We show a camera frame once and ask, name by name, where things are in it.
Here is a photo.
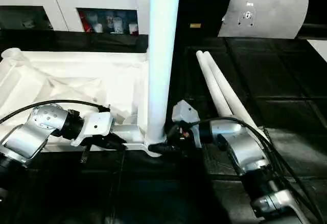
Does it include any black furniture with gold label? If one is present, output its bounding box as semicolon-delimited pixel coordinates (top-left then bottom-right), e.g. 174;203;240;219
178;0;327;38

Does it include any grey padded backrest cushion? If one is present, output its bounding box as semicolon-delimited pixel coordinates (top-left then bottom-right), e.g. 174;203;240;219
217;0;311;39

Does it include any white flat board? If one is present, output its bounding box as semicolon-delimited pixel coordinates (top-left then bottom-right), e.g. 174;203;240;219
306;39;327;63

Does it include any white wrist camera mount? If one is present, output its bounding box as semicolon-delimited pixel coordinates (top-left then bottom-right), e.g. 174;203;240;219
71;110;114;148
171;100;203;149

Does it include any white plastic table top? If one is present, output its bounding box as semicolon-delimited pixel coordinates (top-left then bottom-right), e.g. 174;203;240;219
0;47;169;158

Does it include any black rod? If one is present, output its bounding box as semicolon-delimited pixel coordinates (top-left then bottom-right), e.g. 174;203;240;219
301;24;327;30

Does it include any white plastic table leg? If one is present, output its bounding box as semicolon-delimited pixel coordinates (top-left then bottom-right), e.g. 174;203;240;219
201;51;269;141
196;51;236;119
146;0;182;143

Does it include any red figurine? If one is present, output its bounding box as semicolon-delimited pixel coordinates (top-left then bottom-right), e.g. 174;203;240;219
80;11;91;32

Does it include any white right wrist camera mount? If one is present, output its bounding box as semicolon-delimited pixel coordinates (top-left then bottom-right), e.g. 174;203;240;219
171;100;203;149

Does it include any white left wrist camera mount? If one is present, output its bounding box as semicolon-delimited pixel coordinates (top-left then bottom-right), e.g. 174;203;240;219
71;110;114;148

